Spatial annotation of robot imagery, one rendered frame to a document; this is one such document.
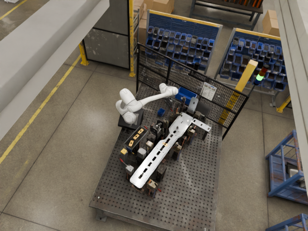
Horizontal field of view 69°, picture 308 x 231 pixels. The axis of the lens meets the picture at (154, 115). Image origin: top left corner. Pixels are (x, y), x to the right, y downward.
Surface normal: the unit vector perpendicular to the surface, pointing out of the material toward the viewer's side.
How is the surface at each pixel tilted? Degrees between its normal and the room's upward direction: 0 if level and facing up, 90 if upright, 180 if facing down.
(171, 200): 0
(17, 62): 0
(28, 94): 90
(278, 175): 0
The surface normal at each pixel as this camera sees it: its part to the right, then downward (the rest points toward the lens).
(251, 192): 0.08, -0.61
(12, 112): 0.97, 0.25
